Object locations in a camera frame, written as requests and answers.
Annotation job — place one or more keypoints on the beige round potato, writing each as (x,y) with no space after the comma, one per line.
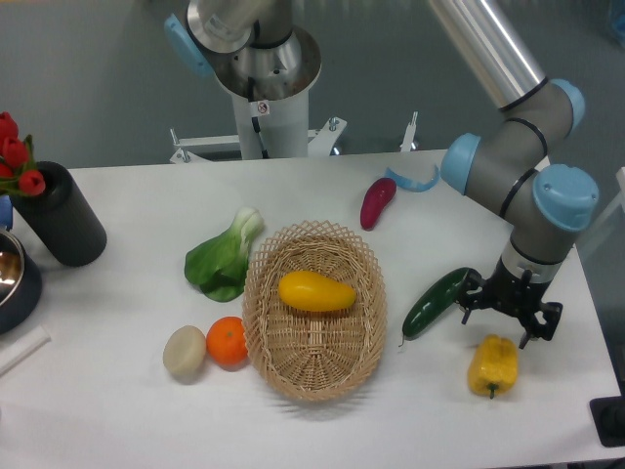
(184,351)

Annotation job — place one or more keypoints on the orange tangerine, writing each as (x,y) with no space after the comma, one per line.
(225,342)

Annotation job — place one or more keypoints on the purple sweet potato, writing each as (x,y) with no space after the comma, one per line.
(379,195)

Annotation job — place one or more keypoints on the red artificial tulips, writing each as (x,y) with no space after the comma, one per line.
(19,173)

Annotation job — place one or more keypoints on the yellow mango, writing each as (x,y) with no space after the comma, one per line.
(313,292)

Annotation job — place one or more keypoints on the black device at edge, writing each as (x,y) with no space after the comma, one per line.
(608,416)

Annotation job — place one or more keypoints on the blue plastic strip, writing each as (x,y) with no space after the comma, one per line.
(413,185)

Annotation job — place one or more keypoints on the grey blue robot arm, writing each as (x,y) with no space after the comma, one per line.
(548,206)

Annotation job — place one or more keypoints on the yellow bell pepper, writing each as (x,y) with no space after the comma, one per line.
(494,368)

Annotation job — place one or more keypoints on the green cucumber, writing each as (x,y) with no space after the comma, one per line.
(436,300)

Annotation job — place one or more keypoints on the black cylindrical vase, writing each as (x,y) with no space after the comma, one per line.
(62,218)

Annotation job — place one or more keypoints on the white flat stick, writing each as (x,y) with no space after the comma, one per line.
(22,348)

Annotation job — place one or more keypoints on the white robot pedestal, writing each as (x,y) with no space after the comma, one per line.
(269,91)

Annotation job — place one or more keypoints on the white metal bracket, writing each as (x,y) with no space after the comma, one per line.
(205,145)

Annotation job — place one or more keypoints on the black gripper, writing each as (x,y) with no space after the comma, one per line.
(516,296)

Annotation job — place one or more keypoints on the green bok choy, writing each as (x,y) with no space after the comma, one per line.
(218,266)

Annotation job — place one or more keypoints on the dark metal bowl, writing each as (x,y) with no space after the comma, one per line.
(21,283)

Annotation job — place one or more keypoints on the oval wicker basket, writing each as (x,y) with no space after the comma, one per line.
(314,356)

